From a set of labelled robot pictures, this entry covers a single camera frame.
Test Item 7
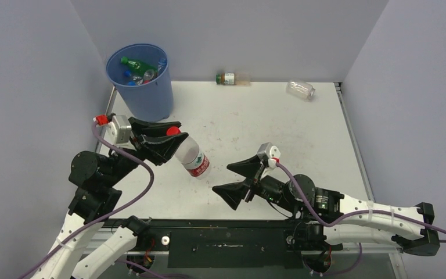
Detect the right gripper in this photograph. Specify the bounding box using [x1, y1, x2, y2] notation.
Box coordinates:
[211, 155, 297, 213]

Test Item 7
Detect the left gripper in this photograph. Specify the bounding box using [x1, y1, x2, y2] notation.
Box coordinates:
[104, 117, 189, 185]

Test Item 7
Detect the red label water bottle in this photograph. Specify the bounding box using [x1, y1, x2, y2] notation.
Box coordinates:
[174, 135, 211, 180]

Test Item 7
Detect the Pepsi English label bottle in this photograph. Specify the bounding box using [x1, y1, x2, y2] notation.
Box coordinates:
[124, 70, 144, 86]

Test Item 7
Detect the green plastic bottle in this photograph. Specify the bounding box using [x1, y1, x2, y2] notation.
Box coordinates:
[120, 56, 158, 77]

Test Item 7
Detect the blue label crushed bottle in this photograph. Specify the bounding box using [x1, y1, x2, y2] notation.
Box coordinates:
[157, 58, 167, 73]

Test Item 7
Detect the green cap brown bottle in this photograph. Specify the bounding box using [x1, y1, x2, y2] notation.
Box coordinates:
[215, 72, 251, 86]

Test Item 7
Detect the clear plastic jar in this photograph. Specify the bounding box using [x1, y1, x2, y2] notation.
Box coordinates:
[285, 81, 315, 101]

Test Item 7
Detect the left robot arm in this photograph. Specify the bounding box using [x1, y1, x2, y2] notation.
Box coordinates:
[26, 114, 188, 278]

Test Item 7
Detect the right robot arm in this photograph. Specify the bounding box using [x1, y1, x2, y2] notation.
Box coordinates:
[212, 155, 441, 256]

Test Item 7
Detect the blue plastic bin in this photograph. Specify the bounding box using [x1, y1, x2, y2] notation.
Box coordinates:
[106, 44, 174, 121]

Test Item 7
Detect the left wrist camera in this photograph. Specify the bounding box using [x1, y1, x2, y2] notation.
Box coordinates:
[93, 114, 132, 146]

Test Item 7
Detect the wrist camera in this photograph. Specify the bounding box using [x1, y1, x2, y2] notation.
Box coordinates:
[257, 142, 281, 169]
[93, 114, 132, 146]

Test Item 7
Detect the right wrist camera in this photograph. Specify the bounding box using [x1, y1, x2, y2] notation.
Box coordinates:
[257, 142, 281, 169]

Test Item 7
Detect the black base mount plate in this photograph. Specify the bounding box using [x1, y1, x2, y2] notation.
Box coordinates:
[82, 219, 343, 269]

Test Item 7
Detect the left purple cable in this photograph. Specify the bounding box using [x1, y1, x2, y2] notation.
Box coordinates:
[17, 122, 155, 279]

